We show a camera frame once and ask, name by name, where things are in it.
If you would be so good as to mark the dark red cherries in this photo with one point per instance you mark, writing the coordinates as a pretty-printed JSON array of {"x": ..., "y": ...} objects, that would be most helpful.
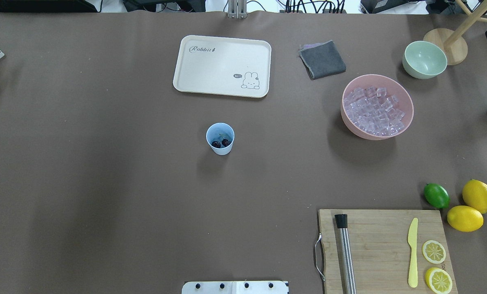
[{"x": 222, "y": 141}]

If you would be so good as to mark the light blue plastic cup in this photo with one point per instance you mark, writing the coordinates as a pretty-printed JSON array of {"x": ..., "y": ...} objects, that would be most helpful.
[{"x": 220, "y": 128}]

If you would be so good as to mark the pile of clear ice cubes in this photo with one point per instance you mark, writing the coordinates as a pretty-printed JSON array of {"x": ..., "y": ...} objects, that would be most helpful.
[{"x": 375, "y": 111}]

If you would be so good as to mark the wooden cup tree stand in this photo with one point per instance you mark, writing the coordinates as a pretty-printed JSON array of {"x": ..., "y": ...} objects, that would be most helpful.
[{"x": 451, "y": 42}]

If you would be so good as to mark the cream rabbit tray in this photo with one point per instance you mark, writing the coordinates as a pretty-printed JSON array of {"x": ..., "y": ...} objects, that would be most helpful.
[{"x": 223, "y": 66}]

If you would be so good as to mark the grey folded cloth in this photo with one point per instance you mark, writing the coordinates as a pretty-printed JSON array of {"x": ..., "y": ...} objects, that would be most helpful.
[{"x": 322, "y": 59}]

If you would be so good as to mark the steel muddler black tip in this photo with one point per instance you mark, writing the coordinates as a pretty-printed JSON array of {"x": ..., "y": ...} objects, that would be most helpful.
[{"x": 346, "y": 257}]

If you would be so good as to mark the pink bowl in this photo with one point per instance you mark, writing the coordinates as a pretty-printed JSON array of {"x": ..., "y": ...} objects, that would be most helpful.
[{"x": 392, "y": 86}]

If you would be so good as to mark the bamboo cutting board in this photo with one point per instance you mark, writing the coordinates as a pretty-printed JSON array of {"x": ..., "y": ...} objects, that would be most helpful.
[{"x": 379, "y": 249}]

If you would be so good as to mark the yellow plastic knife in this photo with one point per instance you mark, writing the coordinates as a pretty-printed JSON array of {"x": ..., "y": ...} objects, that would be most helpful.
[{"x": 412, "y": 279}]

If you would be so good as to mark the mint green bowl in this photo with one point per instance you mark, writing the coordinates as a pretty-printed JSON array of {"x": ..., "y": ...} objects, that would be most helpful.
[{"x": 424, "y": 60}]

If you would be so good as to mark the green lime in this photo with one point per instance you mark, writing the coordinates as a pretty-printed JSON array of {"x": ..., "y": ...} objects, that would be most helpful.
[{"x": 436, "y": 196}]

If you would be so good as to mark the lemon half slice lower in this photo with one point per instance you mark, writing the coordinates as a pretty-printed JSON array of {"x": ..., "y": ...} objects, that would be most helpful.
[{"x": 434, "y": 252}]

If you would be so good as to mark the lemon half slice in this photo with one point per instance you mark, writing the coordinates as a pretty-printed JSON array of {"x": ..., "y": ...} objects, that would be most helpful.
[
  {"x": 438, "y": 280},
  {"x": 434, "y": 252}
]

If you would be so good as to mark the yellow lemon right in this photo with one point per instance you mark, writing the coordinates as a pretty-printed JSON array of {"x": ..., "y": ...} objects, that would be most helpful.
[{"x": 465, "y": 218}]

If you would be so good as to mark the yellow lemon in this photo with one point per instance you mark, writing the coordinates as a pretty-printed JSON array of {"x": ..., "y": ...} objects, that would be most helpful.
[
  {"x": 465, "y": 218},
  {"x": 474, "y": 194}
]

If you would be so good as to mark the yellow lemon left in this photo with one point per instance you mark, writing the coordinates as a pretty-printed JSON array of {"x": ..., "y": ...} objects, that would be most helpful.
[{"x": 474, "y": 194}]

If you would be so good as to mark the lemon half slice upper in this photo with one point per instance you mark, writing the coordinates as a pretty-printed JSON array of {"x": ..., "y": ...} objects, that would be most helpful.
[{"x": 438, "y": 280}]

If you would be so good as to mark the aluminium frame post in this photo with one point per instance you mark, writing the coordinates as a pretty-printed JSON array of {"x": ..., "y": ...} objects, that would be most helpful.
[{"x": 237, "y": 9}]

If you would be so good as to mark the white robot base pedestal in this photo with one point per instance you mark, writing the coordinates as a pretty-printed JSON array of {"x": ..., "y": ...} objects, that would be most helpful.
[{"x": 235, "y": 287}]

